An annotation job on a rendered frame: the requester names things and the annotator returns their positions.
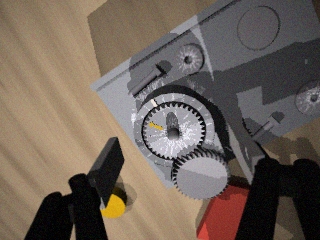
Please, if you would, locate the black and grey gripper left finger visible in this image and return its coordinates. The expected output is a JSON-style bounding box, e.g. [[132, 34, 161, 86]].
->
[[24, 137, 125, 240]]

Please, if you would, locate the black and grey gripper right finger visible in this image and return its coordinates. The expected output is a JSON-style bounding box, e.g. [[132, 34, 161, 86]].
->
[[228, 117, 320, 240]]

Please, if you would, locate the white toothed gear with yellow arrow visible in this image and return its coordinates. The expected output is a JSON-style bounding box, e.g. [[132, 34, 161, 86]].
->
[[143, 101, 205, 159]]

